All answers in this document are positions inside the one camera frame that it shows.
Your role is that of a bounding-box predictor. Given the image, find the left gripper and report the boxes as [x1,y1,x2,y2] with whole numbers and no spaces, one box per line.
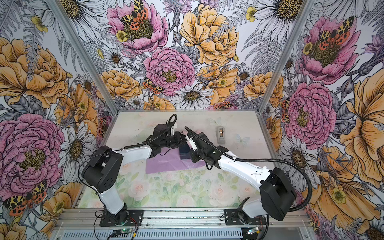
[160,131,189,149]

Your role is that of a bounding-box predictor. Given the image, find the dark navy gift box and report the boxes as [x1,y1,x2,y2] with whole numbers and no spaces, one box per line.
[179,147,191,161]

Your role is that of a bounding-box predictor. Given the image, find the purple wrapping paper sheet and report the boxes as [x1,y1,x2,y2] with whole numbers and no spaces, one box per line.
[146,148,206,174]

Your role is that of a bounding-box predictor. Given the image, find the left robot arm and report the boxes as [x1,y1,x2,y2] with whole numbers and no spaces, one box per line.
[81,123,187,220]

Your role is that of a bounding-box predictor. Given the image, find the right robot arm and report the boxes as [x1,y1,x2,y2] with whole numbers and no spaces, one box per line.
[187,133,296,224]

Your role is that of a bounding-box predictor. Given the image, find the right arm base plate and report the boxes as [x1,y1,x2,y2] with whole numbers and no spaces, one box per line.
[221,209,267,226]

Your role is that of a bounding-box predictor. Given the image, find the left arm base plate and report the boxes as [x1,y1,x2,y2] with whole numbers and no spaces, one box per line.
[99,209,144,227]

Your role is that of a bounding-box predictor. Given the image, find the aluminium front rail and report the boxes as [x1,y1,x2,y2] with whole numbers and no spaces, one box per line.
[50,208,316,240]

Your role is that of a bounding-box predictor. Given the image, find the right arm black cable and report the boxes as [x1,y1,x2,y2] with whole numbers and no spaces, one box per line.
[184,126,313,212]

